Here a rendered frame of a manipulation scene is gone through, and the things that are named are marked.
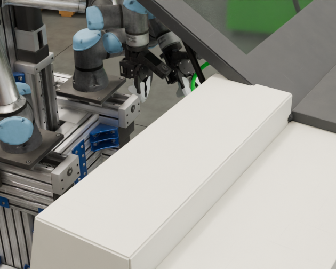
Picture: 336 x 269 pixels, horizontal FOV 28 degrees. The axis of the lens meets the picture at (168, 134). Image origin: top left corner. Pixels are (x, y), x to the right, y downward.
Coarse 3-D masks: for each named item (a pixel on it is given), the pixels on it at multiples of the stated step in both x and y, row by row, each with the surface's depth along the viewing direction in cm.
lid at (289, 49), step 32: (160, 0) 174; (192, 0) 183; (224, 0) 190; (256, 0) 197; (288, 0) 205; (320, 0) 210; (192, 32) 171; (224, 32) 180; (256, 32) 187; (288, 32) 191; (320, 32) 198; (224, 64) 170; (256, 64) 174; (288, 64) 181; (320, 64) 187
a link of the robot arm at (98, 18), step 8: (96, 0) 213; (104, 0) 212; (88, 8) 207; (96, 8) 206; (104, 8) 207; (112, 8) 207; (120, 8) 207; (88, 16) 206; (96, 16) 205; (104, 16) 206; (112, 16) 206; (120, 16) 206; (88, 24) 207; (96, 24) 206; (104, 24) 207; (112, 24) 207; (120, 24) 208
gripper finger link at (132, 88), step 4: (140, 84) 220; (144, 84) 222; (128, 88) 224; (132, 88) 223; (140, 88) 220; (144, 88) 222; (132, 92) 224; (136, 92) 223; (144, 92) 223; (140, 96) 222; (144, 96) 224; (140, 100) 225; (144, 100) 225
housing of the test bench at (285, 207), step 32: (320, 96) 174; (288, 128) 166; (320, 128) 166; (256, 160) 154; (288, 160) 154; (320, 160) 154; (256, 192) 144; (288, 192) 144; (320, 192) 144; (224, 224) 135; (256, 224) 135; (288, 224) 135; (320, 224) 135; (192, 256) 127; (224, 256) 127; (256, 256) 127; (288, 256) 127; (320, 256) 127
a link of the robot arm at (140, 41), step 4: (148, 32) 213; (128, 36) 212; (132, 36) 211; (136, 36) 211; (140, 36) 211; (144, 36) 212; (148, 36) 214; (128, 40) 213; (132, 40) 212; (136, 40) 211; (140, 40) 212; (144, 40) 212; (148, 40) 214; (128, 44) 214; (132, 44) 212; (136, 44) 212; (140, 44) 212; (144, 44) 213
